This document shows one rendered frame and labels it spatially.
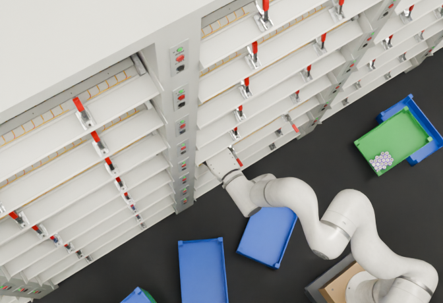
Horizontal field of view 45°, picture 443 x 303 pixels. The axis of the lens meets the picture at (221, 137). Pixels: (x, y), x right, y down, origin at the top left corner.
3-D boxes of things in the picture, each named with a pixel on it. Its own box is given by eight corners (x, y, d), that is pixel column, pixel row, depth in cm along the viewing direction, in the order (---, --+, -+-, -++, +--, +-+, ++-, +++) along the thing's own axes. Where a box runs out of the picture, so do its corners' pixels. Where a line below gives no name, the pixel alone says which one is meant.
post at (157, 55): (193, 203, 250) (202, 6, 89) (176, 214, 248) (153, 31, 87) (171, 169, 255) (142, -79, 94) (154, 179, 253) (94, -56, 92)
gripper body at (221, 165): (220, 188, 197) (204, 165, 202) (243, 174, 200) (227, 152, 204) (219, 181, 191) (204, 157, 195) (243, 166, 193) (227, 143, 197)
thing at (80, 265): (174, 209, 244) (179, 213, 230) (54, 283, 231) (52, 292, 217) (152, 171, 241) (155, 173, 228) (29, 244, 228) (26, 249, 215)
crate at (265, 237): (275, 270, 243) (279, 268, 235) (235, 252, 245) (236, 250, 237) (298, 210, 252) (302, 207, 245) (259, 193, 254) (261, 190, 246)
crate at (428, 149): (442, 146, 267) (449, 141, 259) (411, 166, 263) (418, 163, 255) (405, 99, 274) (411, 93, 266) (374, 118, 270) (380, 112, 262)
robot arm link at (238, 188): (248, 171, 193) (227, 182, 189) (269, 200, 188) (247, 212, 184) (244, 182, 200) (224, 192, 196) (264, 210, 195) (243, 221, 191)
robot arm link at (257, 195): (300, 165, 172) (260, 171, 200) (260, 186, 166) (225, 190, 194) (311, 190, 172) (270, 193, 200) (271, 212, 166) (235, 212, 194)
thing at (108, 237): (173, 201, 225) (178, 205, 212) (43, 280, 212) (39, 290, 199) (149, 160, 223) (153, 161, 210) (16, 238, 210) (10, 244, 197)
